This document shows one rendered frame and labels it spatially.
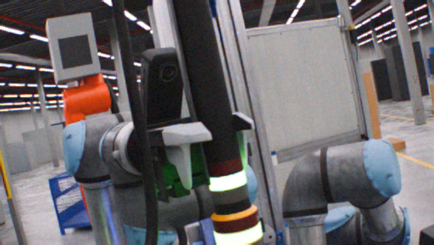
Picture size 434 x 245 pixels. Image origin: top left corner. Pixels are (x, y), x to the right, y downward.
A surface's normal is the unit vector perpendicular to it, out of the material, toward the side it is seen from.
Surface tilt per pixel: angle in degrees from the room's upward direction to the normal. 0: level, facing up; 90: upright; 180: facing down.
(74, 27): 90
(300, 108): 89
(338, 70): 90
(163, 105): 122
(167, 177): 90
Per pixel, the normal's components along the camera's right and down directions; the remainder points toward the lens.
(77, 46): 0.40, -0.04
